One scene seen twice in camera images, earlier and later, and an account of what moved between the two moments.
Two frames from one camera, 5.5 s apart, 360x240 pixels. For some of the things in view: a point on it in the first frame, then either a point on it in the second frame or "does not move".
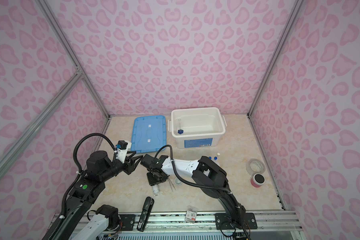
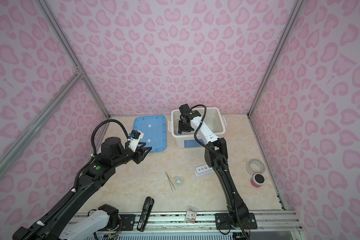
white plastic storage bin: x=199 y=127 does not move
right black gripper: x=151 y=182 → x=181 y=128
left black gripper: x=130 y=167 → x=140 y=156
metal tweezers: x=169 y=181 does not move
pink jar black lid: x=257 y=180 does not move
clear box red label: x=191 y=214 does not move
